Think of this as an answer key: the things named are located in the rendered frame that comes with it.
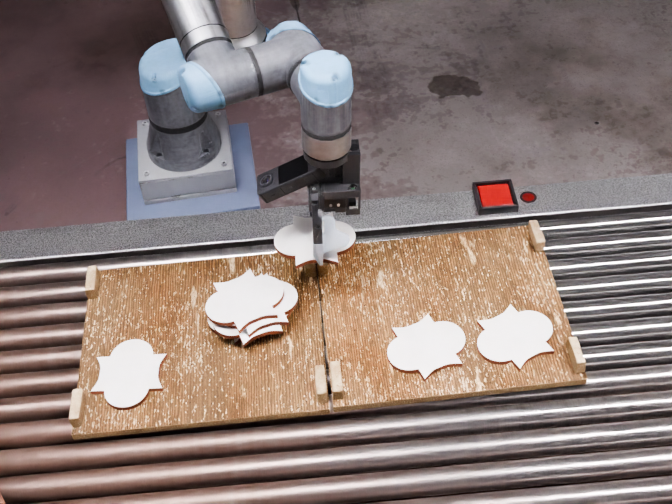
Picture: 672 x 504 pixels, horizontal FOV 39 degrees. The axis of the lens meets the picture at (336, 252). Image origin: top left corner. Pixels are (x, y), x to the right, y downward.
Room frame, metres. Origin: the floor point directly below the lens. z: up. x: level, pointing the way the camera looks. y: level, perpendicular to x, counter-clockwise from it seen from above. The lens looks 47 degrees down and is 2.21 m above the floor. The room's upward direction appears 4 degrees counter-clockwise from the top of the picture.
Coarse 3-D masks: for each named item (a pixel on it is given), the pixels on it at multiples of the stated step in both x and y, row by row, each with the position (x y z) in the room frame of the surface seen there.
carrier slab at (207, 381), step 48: (144, 288) 1.13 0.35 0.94; (192, 288) 1.12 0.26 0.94; (96, 336) 1.03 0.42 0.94; (144, 336) 1.02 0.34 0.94; (192, 336) 1.02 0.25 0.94; (288, 336) 1.00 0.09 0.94; (192, 384) 0.92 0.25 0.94; (240, 384) 0.91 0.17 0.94; (288, 384) 0.90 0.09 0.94; (96, 432) 0.84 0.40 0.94; (144, 432) 0.84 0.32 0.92
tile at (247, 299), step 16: (224, 288) 1.07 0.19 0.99; (240, 288) 1.07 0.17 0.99; (256, 288) 1.06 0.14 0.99; (272, 288) 1.06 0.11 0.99; (208, 304) 1.04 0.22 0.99; (224, 304) 1.03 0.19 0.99; (240, 304) 1.03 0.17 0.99; (256, 304) 1.03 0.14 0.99; (272, 304) 1.02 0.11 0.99; (224, 320) 1.00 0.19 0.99; (240, 320) 1.00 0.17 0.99; (256, 320) 1.00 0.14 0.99
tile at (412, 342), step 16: (432, 320) 1.00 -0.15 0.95; (400, 336) 0.97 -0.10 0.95; (416, 336) 0.97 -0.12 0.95; (432, 336) 0.97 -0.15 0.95; (448, 336) 0.97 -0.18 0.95; (464, 336) 0.96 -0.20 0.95; (400, 352) 0.94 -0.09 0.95; (416, 352) 0.94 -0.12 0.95; (432, 352) 0.94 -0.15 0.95; (448, 352) 0.93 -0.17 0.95; (400, 368) 0.91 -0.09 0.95; (416, 368) 0.91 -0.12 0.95; (432, 368) 0.91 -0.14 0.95
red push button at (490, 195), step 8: (496, 184) 1.34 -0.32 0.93; (504, 184) 1.34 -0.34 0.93; (480, 192) 1.32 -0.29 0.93; (488, 192) 1.32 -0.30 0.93; (496, 192) 1.32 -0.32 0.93; (504, 192) 1.32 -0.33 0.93; (480, 200) 1.30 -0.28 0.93; (488, 200) 1.30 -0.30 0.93; (496, 200) 1.30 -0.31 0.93; (504, 200) 1.29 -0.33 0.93
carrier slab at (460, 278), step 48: (432, 240) 1.20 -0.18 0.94; (480, 240) 1.19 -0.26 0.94; (528, 240) 1.18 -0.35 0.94; (336, 288) 1.10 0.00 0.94; (384, 288) 1.09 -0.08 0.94; (432, 288) 1.08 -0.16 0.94; (480, 288) 1.07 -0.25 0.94; (528, 288) 1.07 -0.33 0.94; (336, 336) 0.99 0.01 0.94; (384, 336) 0.98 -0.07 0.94; (384, 384) 0.89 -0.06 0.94; (432, 384) 0.88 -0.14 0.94; (480, 384) 0.87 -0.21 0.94; (528, 384) 0.87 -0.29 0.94; (576, 384) 0.87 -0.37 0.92
